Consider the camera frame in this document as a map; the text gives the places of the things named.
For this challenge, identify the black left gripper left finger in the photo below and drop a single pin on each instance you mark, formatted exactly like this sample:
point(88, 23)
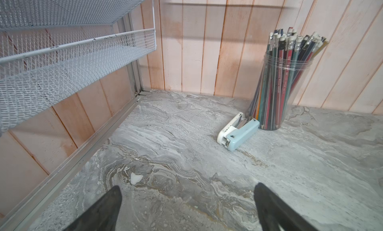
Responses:
point(102, 215)

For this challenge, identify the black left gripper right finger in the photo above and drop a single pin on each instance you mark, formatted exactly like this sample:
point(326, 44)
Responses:
point(274, 214)

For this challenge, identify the light blue stapler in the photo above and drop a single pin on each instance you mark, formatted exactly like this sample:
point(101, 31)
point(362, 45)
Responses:
point(237, 131)

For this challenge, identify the clear cup of pencils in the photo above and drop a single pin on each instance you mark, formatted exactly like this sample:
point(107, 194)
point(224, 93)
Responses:
point(288, 56)

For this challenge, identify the aluminium frame rail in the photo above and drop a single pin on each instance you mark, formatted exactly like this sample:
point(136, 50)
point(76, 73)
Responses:
point(40, 155)

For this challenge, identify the white wire mesh shelf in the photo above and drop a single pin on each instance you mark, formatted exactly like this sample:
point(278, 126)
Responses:
point(51, 49)

